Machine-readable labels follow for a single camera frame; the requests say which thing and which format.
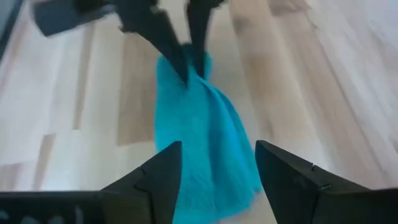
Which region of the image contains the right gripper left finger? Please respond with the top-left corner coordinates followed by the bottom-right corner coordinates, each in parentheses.
top-left (102, 141), bottom-right (183, 224)

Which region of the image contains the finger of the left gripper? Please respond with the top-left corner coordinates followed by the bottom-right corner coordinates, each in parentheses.
top-left (186, 0), bottom-right (224, 78)
top-left (116, 0), bottom-right (190, 86)

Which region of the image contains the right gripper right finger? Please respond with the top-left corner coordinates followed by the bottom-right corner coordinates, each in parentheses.
top-left (254, 139), bottom-right (373, 224)

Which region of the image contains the blue microfiber towel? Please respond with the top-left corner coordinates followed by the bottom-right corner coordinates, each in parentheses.
top-left (154, 43), bottom-right (264, 224)

